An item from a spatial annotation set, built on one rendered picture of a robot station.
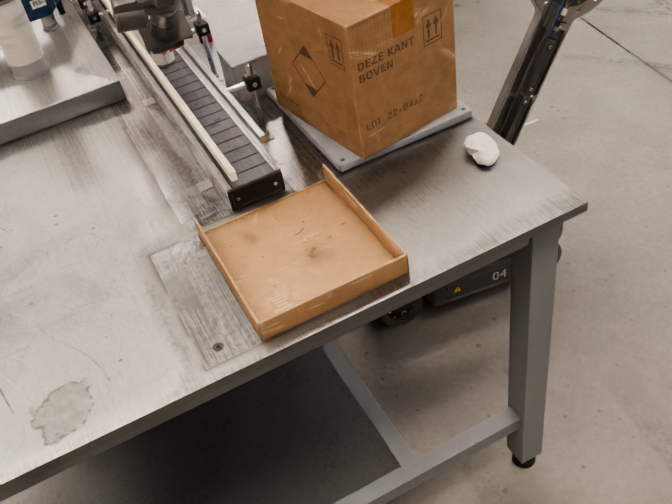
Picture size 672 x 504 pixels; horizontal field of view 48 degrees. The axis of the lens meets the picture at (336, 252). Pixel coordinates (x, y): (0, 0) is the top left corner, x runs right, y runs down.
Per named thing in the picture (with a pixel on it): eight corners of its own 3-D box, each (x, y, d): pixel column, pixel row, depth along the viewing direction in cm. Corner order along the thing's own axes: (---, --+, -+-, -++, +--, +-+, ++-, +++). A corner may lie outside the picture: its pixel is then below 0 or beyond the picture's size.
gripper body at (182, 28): (136, 27, 159) (133, 10, 152) (181, 12, 161) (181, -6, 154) (148, 54, 158) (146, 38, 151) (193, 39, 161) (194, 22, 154)
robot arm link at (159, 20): (181, 12, 147) (174, -15, 148) (146, 18, 146) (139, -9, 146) (181, 28, 154) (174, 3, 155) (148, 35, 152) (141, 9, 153)
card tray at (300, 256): (198, 234, 135) (192, 218, 133) (326, 180, 142) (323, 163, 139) (262, 342, 114) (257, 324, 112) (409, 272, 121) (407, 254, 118)
